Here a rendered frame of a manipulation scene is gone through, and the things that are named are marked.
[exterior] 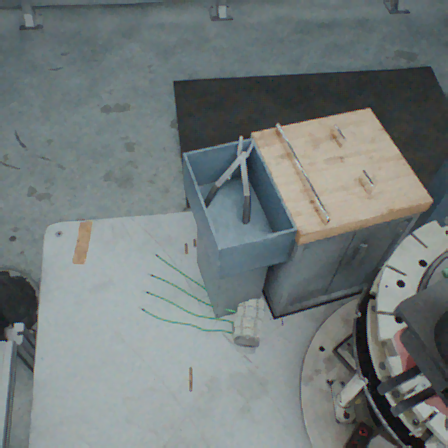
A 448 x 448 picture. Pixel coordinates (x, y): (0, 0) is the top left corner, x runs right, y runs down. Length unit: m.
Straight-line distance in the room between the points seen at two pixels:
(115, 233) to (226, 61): 1.72
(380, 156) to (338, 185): 0.09
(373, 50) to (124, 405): 2.33
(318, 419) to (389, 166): 0.40
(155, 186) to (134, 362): 1.25
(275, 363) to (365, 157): 0.37
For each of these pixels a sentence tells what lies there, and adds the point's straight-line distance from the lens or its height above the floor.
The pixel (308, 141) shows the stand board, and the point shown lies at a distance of 0.76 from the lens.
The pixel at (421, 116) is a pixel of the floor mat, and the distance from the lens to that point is 2.51.
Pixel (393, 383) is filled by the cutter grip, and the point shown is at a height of 1.18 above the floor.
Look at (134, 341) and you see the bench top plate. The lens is 0.88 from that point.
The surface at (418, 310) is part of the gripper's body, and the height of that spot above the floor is 1.26.
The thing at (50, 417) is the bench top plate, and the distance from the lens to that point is 0.87.
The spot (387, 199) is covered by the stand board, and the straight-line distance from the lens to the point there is 0.72.
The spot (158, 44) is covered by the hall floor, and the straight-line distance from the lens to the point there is 2.69.
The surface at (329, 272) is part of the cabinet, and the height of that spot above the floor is 0.90.
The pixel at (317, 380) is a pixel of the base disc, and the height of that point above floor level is 0.80.
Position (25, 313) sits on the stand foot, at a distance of 1.83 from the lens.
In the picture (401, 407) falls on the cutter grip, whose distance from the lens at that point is 0.47.
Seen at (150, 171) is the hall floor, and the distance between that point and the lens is 2.09.
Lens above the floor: 1.60
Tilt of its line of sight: 56 degrees down
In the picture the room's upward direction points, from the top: 4 degrees clockwise
